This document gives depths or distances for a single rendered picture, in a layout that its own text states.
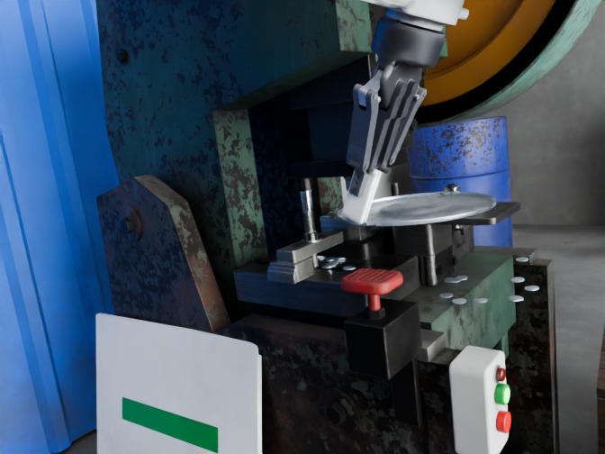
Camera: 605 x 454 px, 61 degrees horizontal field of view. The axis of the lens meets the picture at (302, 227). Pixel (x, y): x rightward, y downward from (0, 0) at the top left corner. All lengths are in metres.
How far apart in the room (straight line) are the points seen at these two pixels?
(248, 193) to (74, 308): 1.03
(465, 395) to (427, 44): 0.44
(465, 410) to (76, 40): 1.68
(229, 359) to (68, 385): 1.05
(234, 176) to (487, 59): 0.62
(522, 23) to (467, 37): 0.14
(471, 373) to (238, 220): 0.54
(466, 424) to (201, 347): 0.53
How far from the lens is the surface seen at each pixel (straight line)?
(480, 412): 0.74
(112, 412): 1.33
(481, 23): 1.32
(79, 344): 1.97
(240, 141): 1.05
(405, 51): 0.57
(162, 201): 1.05
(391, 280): 0.65
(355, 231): 0.98
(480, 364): 0.73
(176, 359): 1.12
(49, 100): 1.88
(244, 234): 1.05
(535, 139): 4.33
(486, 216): 0.88
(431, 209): 0.94
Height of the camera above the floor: 0.95
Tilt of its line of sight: 11 degrees down
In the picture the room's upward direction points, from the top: 7 degrees counter-clockwise
